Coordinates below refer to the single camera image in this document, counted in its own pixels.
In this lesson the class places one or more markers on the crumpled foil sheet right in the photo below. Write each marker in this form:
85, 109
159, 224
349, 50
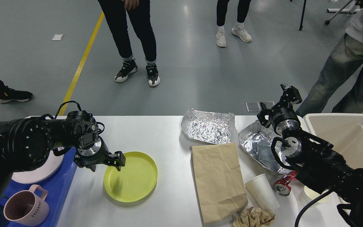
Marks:
256, 140

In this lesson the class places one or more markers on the yellow plate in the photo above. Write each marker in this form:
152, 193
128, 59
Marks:
135, 180

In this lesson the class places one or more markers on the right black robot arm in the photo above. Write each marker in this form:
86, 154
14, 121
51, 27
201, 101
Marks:
318, 166

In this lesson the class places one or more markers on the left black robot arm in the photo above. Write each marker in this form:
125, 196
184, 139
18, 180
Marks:
25, 143

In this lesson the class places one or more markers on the crumpled foil sheet left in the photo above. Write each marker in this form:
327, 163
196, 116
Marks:
210, 127

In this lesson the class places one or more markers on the metal floor plate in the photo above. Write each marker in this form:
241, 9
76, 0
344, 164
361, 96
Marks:
255, 107

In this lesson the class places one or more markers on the blue plastic tray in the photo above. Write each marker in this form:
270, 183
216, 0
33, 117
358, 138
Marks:
57, 186

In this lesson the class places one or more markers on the white paper cup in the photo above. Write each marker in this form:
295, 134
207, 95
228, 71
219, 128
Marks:
261, 191

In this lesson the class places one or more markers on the crumpled brown paper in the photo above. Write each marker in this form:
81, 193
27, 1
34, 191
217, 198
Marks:
254, 217

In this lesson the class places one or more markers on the pink mug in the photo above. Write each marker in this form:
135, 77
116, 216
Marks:
28, 207

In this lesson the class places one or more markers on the pink plate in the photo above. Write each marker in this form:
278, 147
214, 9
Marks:
45, 171

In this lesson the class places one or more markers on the crushed red can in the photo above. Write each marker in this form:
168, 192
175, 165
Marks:
281, 186

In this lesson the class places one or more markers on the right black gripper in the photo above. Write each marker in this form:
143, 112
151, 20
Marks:
285, 117

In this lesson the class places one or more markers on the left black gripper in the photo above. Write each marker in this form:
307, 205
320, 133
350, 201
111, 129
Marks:
98, 154

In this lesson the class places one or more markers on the crumpled foil sheet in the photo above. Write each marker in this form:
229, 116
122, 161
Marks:
210, 127
256, 140

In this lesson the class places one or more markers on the beige plastic bin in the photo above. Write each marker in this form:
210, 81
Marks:
343, 130

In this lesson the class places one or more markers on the brown paper bag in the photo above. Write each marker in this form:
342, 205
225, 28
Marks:
219, 181

